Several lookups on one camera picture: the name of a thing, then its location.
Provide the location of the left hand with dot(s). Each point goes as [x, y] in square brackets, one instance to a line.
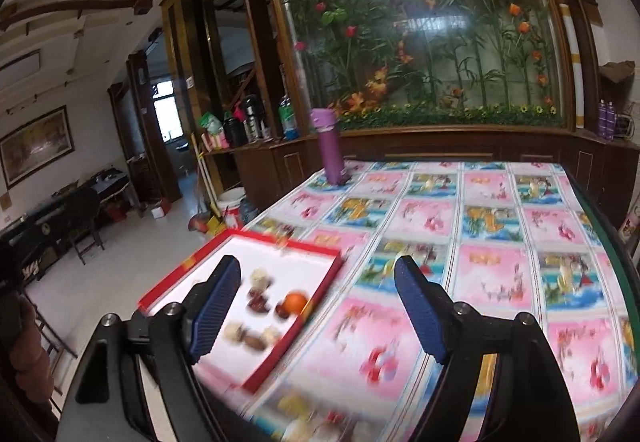
[29, 360]

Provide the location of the wooden cabinet shelf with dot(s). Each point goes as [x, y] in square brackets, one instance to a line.
[607, 169]

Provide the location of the framed wall painting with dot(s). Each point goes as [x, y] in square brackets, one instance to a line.
[36, 144]

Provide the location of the red white box tray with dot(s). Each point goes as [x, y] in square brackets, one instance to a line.
[293, 265]

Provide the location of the fruit pattern tablecloth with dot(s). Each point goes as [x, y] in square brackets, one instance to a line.
[500, 238]

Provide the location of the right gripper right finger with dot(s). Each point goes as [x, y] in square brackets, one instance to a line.
[427, 305]

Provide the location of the purple thermos bottle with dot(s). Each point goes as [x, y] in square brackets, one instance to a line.
[324, 121]

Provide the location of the flower garden mural panel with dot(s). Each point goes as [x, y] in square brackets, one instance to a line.
[407, 63]

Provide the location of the red date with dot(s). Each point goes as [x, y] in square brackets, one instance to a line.
[281, 312]

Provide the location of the brown longan fruit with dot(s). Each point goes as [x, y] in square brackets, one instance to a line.
[254, 342]

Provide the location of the white yam chunk left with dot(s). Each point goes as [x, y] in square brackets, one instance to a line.
[234, 332]

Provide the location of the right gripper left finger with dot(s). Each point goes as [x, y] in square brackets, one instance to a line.
[207, 305]

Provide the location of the large white yam chunk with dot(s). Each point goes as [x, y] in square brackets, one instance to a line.
[260, 280]

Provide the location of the grey water jug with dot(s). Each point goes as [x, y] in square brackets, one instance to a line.
[248, 211]

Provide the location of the white yam chunk right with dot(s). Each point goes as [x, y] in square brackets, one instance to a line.
[271, 336]

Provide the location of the red dates pile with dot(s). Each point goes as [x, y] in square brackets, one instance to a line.
[257, 302]

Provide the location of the purple bottles on shelf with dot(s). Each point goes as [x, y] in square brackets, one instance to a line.
[606, 120]

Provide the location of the orange on right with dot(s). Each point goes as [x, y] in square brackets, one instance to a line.
[295, 302]

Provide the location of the white plastic bucket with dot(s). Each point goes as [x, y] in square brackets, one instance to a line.
[229, 203]

